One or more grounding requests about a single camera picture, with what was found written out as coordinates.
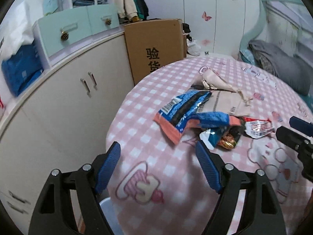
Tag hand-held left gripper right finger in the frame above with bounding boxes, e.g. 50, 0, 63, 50
195, 140, 286, 235

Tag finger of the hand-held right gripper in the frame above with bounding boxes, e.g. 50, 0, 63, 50
276, 126, 311, 151
289, 116, 313, 137

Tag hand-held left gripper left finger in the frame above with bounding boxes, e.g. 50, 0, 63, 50
28, 141, 121, 235

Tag white red wrapper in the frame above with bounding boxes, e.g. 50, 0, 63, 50
244, 118, 274, 139

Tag white blue wrapper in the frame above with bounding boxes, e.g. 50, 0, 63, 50
199, 128, 223, 149

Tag gold red wrapper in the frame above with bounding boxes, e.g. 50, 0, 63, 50
218, 132, 239, 150

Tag light blue waste bin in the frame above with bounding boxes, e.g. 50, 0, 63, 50
98, 196, 125, 235

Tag black wrapper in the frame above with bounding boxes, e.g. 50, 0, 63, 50
228, 125, 245, 142

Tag blue snack wrapper orange edge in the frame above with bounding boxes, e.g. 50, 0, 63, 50
153, 90, 213, 145

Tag beige paper bag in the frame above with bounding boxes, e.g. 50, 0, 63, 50
203, 90, 252, 117

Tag beige cloth pouch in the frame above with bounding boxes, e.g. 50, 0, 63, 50
193, 69, 245, 96

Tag pink checkered round table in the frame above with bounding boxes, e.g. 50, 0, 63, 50
105, 55, 313, 235

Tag grey quilt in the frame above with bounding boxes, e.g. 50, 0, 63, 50
248, 40, 312, 93

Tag long cream low cabinet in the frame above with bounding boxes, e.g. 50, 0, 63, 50
0, 28, 136, 235

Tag blue checked pillow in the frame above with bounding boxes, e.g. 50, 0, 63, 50
240, 49, 255, 63

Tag white board platform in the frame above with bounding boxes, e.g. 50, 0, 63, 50
186, 51, 239, 60

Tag small white plastic bag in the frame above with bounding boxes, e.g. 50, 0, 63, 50
188, 38, 202, 56

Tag blue woven bag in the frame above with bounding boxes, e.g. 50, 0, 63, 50
1, 45, 44, 97

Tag large cardboard box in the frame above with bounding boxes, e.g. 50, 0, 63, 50
123, 18, 187, 86

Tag black cloth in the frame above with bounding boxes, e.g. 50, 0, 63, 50
182, 23, 193, 41

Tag teal two-drawer unit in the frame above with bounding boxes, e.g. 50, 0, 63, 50
33, 4, 120, 69

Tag black hanging jacket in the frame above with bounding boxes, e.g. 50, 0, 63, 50
136, 0, 149, 20

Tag white paper shopping bag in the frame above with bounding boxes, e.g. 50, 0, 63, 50
0, 0, 37, 59

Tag cream hanging jacket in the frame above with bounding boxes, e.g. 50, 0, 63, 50
111, 0, 139, 21

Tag white wardrobe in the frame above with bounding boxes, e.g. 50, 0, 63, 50
144, 0, 260, 59

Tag green hanging jacket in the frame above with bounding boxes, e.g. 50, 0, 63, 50
130, 0, 145, 17

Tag pale teal storage box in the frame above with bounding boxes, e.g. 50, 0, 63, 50
43, 0, 61, 15

